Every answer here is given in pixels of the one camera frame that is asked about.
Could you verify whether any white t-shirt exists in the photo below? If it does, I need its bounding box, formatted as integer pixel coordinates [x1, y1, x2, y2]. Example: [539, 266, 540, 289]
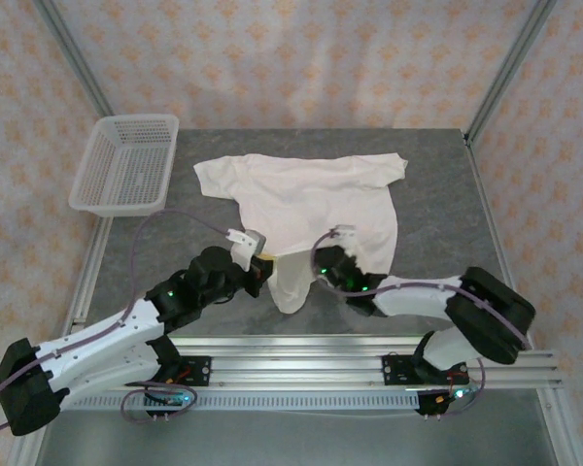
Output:
[192, 151, 409, 316]

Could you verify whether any small circuit board green light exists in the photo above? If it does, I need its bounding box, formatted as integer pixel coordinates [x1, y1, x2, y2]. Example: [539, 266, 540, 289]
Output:
[434, 385, 480, 405]
[145, 390, 193, 408]

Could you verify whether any white perforated plastic basket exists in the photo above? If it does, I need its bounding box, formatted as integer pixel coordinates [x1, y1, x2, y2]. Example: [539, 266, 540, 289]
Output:
[67, 115, 180, 218]

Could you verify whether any grey metal lower panel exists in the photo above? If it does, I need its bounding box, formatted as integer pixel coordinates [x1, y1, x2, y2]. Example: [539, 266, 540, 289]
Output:
[33, 410, 560, 466]

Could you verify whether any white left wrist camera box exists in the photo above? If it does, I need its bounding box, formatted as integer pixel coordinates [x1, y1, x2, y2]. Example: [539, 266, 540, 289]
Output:
[226, 227, 267, 258]

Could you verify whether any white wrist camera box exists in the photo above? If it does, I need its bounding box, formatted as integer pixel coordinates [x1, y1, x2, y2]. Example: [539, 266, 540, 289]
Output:
[332, 223, 359, 256]
[226, 227, 267, 258]

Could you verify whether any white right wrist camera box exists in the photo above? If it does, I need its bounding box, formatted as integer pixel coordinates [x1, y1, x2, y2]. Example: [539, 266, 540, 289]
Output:
[332, 223, 359, 256]

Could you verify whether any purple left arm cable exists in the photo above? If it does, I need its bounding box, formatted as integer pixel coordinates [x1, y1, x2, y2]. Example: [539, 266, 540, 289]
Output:
[0, 208, 234, 436]

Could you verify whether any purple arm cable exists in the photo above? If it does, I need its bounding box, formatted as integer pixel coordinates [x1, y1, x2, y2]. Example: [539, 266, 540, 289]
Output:
[0, 208, 234, 436]
[310, 223, 533, 419]

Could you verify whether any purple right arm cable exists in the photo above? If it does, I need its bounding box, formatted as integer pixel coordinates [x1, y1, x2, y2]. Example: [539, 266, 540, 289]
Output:
[310, 223, 533, 419]

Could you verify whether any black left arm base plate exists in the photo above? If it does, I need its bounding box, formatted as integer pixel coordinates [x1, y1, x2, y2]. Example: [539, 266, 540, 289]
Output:
[123, 355, 213, 388]

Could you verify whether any aluminium mounting rail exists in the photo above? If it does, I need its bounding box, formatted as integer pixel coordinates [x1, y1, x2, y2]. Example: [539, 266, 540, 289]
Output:
[31, 334, 565, 389]

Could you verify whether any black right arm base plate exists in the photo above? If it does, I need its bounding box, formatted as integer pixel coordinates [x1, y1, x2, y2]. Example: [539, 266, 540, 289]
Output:
[382, 352, 467, 388]

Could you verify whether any slotted grey cable tray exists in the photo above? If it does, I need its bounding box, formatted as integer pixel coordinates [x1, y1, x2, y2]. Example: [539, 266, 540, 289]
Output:
[52, 391, 422, 413]

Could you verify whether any aluminium frame post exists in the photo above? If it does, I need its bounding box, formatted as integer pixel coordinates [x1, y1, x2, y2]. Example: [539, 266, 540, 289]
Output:
[31, 0, 114, 117]
[463, 0, 560, 147]

